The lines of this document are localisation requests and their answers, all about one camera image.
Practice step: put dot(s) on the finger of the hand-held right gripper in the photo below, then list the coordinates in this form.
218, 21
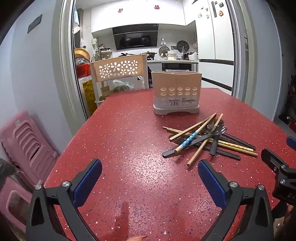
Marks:
291, 141
272, 160

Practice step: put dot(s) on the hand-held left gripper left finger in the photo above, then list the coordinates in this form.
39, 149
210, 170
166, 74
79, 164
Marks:
89, 178

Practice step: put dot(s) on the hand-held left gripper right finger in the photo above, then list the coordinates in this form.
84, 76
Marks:
211, 183

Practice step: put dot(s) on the brown wooden chopstick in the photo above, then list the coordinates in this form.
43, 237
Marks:
194, 126
196, 151

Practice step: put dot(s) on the blue patterned chopstick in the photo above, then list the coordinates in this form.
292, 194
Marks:
188, 139

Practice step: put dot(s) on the beige plastic utensil holder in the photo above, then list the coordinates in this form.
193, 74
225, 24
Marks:
175, 80

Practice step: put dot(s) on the gold patterned bamboo chopstick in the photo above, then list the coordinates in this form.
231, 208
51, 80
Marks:
245, 151
240, 147

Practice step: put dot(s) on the pile of red bags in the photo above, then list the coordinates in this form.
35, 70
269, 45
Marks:
290, 92

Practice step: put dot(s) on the stack of pink plastic stools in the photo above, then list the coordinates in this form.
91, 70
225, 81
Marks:
30, 139

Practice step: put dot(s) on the gold foil bag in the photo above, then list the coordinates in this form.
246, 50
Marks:
89, 97

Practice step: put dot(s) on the black plastic bag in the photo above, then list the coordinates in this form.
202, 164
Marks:
7, 170

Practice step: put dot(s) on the small cardboard box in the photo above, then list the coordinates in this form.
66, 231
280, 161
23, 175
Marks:
105, 90

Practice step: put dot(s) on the bag of green vegetables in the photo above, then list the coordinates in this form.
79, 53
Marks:
120, 87

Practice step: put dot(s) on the red plastic basin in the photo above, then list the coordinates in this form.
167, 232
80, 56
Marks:
83, 70

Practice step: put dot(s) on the white plastic bag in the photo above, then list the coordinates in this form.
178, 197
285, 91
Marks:
140, 83

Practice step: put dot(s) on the steel bowl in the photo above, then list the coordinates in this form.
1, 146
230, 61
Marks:
82, 62

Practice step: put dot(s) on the beige flower-cutout chair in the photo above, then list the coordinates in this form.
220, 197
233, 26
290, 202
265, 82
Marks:
140, 70

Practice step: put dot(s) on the black built-in oven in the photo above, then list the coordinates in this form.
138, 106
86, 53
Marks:
175, 66

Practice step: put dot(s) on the golden metal basin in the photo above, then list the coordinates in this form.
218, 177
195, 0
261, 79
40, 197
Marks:
82, 54

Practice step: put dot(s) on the condiment bottles rack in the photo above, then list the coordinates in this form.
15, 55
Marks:
104, 54

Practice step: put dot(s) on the white refrigerator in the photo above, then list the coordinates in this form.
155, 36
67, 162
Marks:
222, 34

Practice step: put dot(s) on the white rice cooker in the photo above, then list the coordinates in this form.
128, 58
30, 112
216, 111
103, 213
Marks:
193, 56

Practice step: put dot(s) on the black wok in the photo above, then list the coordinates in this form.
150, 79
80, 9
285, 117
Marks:
126, 55

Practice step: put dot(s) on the dark round hanging pan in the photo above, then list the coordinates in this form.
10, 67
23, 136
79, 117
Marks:
182, 45

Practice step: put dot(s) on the black range hood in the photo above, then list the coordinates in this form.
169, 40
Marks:
136, 39

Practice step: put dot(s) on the black wall plate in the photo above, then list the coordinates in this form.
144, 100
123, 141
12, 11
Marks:
34, 23

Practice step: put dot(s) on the white wall cabinets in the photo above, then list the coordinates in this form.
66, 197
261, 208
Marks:
138, 14

